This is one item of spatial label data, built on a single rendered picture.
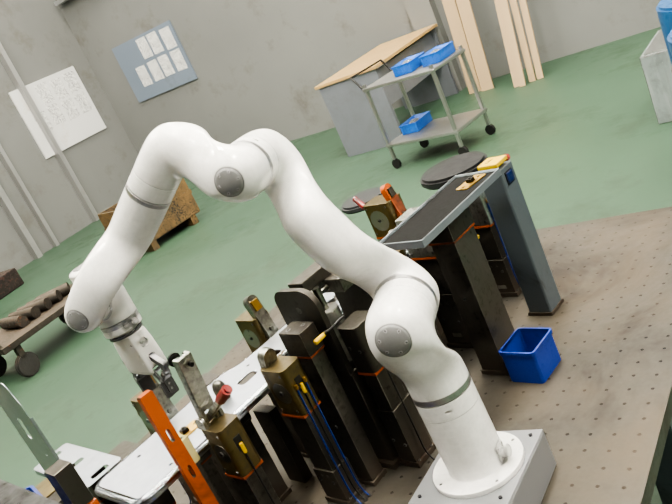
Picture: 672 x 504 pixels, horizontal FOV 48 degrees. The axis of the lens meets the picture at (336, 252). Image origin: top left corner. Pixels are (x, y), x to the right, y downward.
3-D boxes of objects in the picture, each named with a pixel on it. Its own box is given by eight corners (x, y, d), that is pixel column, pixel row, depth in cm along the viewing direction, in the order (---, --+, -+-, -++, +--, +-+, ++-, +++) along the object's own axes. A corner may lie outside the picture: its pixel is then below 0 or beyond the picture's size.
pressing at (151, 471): (424, 199, 250) (422, 195, 250) (481, 191, 234) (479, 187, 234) (89, 493, 164) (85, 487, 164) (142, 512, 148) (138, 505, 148)
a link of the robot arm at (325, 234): (400, 363, 140) (413, 323, 155) (447, 326, 135) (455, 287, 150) (201, 174, 135) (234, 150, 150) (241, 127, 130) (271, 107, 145)
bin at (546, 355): (528, 356, 195) (517, 327, 192) (563, 357, 188) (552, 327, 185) (509, 382, 188) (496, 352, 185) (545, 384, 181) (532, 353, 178)
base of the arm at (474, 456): (534, 431, 153) (500, 354, 148) (511, 496, 138) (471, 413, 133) (451, 439, 164) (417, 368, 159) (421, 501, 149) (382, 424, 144)
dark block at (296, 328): (365, 467, 181) (292, 320, 168) (387, 472, 176) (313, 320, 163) (353, 482, 178) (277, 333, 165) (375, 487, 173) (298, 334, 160)
